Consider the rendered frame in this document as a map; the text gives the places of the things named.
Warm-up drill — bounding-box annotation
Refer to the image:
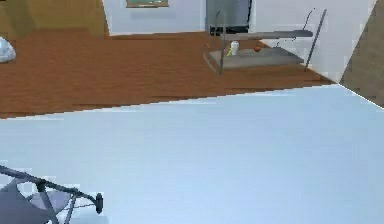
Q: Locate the grey metal shelf cart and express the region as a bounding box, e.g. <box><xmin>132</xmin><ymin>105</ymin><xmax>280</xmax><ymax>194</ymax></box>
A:
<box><xmin>202</xmin><ymin>7</ymin><xmax>328</xmax><ymax>77</ymax></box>

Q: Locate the framed green picture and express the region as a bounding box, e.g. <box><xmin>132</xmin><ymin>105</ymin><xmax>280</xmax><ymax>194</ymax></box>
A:
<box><xmin>125</xmin><ymin>0</ymin><xmax>170</xmax><ymax>9</ymax></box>

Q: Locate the white crumpled bag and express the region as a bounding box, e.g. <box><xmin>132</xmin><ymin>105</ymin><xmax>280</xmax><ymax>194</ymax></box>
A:
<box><xmin>0</xmin><ymin>36</ymin><xmax>17</xmax><ymax>64</ymax></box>

